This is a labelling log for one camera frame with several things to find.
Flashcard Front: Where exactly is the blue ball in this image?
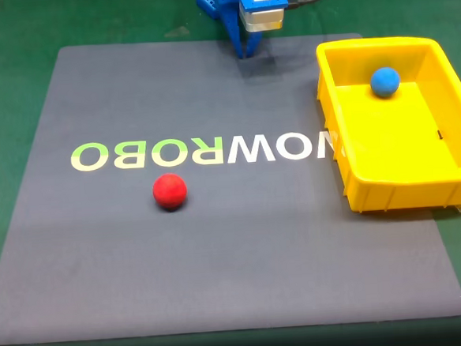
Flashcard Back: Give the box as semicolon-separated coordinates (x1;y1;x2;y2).
369;66;403;100

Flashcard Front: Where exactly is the grey mat with lettering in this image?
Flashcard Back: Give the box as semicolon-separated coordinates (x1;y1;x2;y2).
0;19;461;346

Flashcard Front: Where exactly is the red ball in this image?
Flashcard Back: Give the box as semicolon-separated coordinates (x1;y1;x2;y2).
151;171;189;212

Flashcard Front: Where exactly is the yellow plastic bin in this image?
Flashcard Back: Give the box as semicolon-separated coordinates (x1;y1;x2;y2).
313;32;461;217

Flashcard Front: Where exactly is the silver camera box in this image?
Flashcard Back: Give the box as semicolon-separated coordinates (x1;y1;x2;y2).
238;0;287;35

